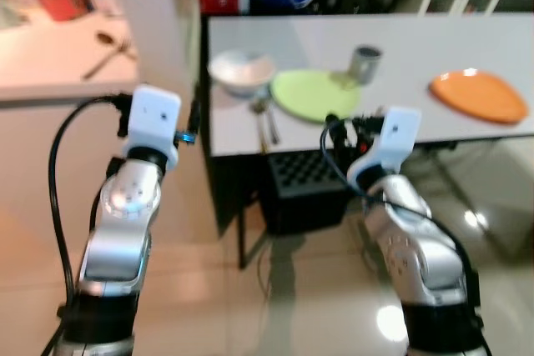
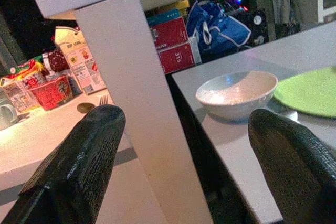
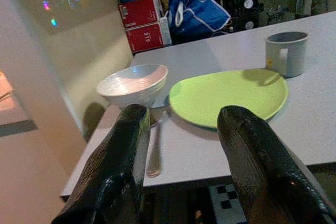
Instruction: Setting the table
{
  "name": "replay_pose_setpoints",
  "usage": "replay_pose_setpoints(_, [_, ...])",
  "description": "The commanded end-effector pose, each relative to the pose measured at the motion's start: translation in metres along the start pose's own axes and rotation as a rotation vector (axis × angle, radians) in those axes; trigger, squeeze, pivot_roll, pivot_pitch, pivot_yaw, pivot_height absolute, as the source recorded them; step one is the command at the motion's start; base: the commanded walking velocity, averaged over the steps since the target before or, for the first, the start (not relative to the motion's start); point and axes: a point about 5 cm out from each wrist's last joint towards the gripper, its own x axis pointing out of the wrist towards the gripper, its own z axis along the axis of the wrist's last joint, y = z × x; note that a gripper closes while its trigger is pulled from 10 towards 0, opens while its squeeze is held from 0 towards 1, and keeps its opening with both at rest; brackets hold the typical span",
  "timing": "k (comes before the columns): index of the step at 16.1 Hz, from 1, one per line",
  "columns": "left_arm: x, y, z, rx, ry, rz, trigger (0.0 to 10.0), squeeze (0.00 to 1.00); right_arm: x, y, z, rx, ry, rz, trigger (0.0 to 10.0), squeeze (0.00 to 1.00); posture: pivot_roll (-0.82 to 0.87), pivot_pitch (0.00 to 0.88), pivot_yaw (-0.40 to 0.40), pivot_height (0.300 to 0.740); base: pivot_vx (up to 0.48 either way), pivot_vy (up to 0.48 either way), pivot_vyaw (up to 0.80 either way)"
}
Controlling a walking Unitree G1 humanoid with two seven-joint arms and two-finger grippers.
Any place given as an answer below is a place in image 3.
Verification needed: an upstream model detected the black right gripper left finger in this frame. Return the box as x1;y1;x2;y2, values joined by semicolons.
51;103;151;224

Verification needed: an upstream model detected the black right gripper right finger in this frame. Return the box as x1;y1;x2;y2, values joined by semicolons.
217;105;336;224

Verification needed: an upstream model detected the silver metal spoon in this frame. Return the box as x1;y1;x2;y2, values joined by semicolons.
146;110;169;178

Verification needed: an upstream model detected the black and white checkered mat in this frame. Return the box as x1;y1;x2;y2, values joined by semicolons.
208;183;249;224

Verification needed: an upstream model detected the light green plate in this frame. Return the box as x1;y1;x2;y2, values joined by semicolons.
169;68;289;130

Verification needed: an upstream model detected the white ceramic bowl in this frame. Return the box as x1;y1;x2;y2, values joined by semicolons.
96;63;169;109

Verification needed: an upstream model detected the red cardboard box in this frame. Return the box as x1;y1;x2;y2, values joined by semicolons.
125;20;172;54
118;0;164;29

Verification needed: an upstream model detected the blue bag with white trim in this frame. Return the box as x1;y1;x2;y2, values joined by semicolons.
167;0;232;36

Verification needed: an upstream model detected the grey mug with handle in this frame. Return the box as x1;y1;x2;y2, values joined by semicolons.
265;31;309;78

